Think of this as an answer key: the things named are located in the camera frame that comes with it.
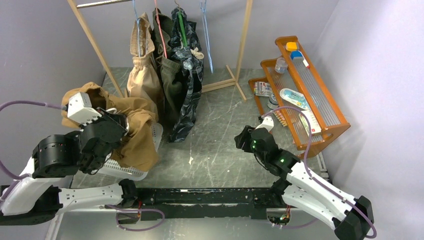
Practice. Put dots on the olive green shorts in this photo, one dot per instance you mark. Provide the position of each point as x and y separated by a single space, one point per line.
168 69

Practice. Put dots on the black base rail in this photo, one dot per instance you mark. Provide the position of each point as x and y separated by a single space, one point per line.
256 203

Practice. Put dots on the yellow sponge block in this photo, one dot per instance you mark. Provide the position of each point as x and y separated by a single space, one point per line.
292 46

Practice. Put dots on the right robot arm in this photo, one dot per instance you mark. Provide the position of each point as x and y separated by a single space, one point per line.
348 216

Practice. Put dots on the beige shorts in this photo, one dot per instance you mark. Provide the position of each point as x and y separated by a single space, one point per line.
143 81

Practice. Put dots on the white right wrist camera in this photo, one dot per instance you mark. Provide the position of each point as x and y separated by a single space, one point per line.
267 123

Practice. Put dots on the round tin can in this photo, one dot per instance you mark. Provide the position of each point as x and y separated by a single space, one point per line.
272 102

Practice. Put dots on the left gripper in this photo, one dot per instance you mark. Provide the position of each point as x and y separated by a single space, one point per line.
120 118

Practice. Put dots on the pink wire hanger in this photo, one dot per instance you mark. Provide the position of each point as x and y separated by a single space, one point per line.
160 29

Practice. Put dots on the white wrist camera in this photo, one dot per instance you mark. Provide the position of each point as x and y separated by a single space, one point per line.
80 109
267 123

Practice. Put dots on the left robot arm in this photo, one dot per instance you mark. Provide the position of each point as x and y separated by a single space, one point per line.
33 198

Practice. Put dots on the white red box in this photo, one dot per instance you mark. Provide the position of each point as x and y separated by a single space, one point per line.
309 122

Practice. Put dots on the clear plastic jar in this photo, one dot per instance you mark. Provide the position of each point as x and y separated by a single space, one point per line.
280 65

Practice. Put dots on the light blue oval package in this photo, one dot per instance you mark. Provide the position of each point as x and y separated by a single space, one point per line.
295 98

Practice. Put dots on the light blue wire hanger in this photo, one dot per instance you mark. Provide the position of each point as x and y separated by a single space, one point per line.
203 8

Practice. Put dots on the green hanger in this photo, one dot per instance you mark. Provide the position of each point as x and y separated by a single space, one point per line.
182 28

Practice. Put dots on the colourful snack packet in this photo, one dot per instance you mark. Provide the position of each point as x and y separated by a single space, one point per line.
262 89

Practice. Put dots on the brown shorts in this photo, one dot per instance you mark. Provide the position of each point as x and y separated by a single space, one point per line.
137 148

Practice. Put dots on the crayon pack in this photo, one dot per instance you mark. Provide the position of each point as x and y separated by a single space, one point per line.
280 117

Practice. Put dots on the orange wooden shelf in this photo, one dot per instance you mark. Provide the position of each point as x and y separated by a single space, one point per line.
308 82

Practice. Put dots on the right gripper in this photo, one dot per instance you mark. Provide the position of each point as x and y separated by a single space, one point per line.
244 136

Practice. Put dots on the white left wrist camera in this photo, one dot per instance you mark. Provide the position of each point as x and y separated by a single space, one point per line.
80 109

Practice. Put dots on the blue white box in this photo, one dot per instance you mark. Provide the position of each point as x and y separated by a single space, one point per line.
297 56

